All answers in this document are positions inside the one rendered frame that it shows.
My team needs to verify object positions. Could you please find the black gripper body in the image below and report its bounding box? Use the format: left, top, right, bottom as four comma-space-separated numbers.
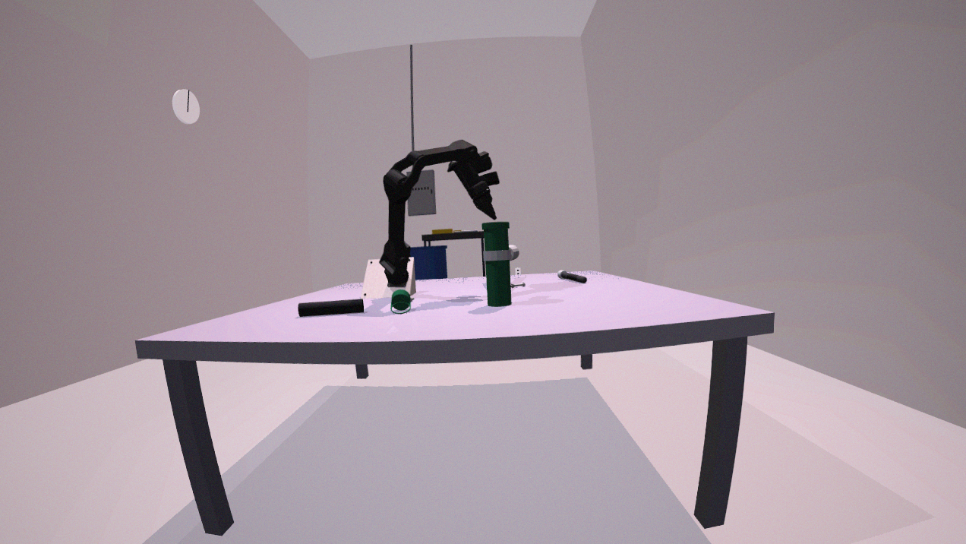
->
461, 172, 489, 199

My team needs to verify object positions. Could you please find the grey tapered cup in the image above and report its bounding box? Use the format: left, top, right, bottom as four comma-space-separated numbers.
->
483, 245, 519, 261

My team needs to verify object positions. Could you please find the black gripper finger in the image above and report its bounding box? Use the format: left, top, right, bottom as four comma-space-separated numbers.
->
477, 197, 497, 220
473, 189, 496, 216

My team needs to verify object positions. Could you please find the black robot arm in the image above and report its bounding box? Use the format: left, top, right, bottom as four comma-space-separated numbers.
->
379, 140, 500, 288

